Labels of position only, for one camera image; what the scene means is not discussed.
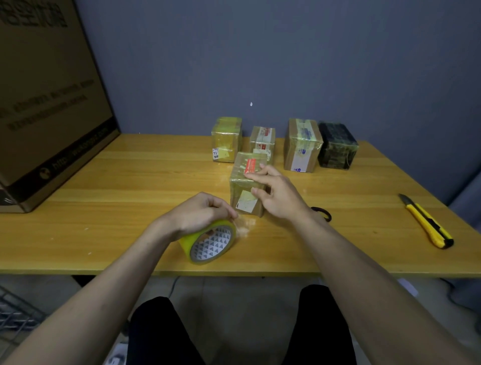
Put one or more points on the black cardboard box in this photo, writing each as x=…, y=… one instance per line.
x=337, y=144

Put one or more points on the person's left forearm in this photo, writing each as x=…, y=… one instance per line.
x=82, y=304

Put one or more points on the large flat brown carton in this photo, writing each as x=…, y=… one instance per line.
x=49, y=97

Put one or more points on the white power strip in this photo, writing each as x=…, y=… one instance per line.
x=116, y=355

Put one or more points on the person's black trousers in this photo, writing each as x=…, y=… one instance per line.
x=161, y=334

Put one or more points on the person's right forearm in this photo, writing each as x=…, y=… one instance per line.
x=387, y=301

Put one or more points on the yellow utility knife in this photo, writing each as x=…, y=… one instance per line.
x=428, y=222

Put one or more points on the yellow tape roll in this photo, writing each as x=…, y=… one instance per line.
x=188, y=244

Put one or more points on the small carton yellow tape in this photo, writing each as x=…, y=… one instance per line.
x=226, y=139

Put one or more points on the grey pleated curtain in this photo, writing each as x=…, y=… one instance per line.
x=468, y=248

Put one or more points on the small carton red label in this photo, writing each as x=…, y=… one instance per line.
x=262, y=141

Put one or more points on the black table leg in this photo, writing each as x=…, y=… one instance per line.
x=83, y=280

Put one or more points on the person's right hand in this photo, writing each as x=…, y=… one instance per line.
x=282, y=195

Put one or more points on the person's left hand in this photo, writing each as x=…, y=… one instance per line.
x=195, y=214

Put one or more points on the brown box with white label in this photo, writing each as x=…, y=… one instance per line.
x=302, y=144

